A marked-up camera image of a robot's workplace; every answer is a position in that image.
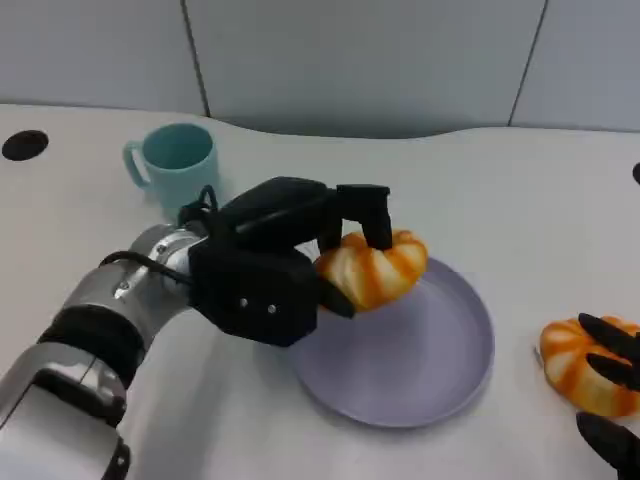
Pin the black table grommet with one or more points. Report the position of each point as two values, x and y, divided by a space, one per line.
637 173
25 145

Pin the lilac plate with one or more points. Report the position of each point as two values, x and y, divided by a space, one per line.
400 360

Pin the pale green mug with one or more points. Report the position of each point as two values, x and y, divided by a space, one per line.
180 170

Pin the orange and white bread roll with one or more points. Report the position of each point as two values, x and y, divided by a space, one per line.
565 355
380 275

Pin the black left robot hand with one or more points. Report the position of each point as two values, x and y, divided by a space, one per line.
250 285

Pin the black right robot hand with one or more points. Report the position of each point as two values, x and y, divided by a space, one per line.
612 335

